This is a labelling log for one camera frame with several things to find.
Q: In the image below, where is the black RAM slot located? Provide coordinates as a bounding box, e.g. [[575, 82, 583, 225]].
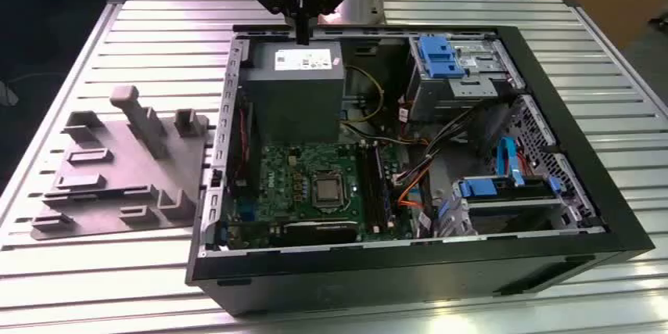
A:
[[362, 141, 380, 233]]

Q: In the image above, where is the blue drive carrier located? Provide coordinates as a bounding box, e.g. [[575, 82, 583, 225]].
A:
[[419, 36, 467, 80]]

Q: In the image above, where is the grey power supply unit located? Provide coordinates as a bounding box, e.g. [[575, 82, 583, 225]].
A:
[[239, 38, 348, 143]]

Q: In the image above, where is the silver drive cage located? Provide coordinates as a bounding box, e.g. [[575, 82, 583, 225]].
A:
[[407, 34, 527, 116]]

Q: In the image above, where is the green motherboard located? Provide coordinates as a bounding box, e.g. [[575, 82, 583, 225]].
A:
[[224, 140, 419, 251]]

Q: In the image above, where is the silver CPU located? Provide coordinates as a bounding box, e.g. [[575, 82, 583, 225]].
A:
[[312, 178, 344, 201]]

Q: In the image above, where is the grey parts rack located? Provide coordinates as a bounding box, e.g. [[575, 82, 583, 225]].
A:
[[30, 84, 216, 242]]

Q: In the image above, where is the CPU socket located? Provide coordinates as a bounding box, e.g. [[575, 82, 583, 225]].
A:
[[308, 169, 350, 214]]

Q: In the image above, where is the white floor object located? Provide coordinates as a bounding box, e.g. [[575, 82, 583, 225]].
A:
[[0, 80, 18, 106]]

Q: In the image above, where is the hard disk in blue carrier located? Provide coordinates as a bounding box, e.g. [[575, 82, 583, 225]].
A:
[[458, 176, 564, 204]]

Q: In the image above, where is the black graphics card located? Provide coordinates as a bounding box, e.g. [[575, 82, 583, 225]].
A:
[[282, 219, 362, 245]]

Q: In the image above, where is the silver disk bay cage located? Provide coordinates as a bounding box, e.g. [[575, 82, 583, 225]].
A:
[[435, 175, 575, 237]]

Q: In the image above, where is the black PC case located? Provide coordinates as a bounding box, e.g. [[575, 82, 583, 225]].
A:
[[186, 24, 656, 318]]

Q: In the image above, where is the yellow wire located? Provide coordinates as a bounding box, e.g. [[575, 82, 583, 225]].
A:
[[344, 66, 387, 124]]

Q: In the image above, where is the red wire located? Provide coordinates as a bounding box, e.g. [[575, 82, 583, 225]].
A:
[[235, 89, 251, 185]]

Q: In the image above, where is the black wire bundle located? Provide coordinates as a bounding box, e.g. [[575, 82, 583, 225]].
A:
[[394, 97, 516, 186]]

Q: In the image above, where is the orange wire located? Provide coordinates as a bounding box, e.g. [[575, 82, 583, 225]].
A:
[[396, 169, 435, 208]]

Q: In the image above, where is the blue flat wire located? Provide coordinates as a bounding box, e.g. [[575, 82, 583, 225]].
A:
[[495, 136, 527, 189]]

